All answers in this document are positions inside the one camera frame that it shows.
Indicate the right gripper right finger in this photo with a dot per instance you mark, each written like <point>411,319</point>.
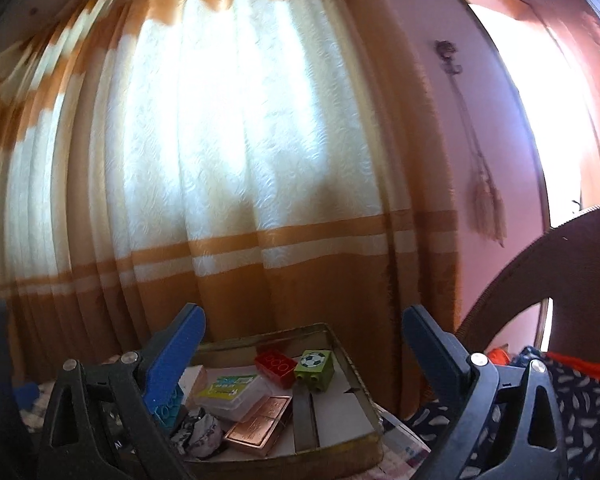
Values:
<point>470,384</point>

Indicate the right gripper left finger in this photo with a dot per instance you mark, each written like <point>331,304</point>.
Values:
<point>102,420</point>

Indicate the blue toy brick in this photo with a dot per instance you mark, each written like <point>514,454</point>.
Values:
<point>166,415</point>

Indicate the red toy brick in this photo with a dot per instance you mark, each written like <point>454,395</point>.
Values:
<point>277,367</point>

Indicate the green toy brick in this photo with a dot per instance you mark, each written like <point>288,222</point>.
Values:
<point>315,369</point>

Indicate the dark floral cloth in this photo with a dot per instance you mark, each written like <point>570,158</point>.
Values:
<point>576,387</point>

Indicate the black hair claw clip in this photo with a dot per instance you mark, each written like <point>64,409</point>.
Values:
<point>199,436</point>

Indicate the cork pattern white box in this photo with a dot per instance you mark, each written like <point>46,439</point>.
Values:
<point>193,380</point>

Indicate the clear box green label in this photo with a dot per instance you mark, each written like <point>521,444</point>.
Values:
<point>234,398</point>

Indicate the copper compact case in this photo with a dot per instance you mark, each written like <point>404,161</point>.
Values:
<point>259,433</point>

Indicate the brown wooden chair back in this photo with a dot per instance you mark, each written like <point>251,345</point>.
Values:
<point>563,265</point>

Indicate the gold metal tin tray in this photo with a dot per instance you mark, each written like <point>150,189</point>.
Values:
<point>333,434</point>

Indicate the curtain tassel tieback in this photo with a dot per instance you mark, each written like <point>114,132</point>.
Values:
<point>487,202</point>

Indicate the orange cream curtain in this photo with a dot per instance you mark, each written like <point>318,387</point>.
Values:
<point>276,161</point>

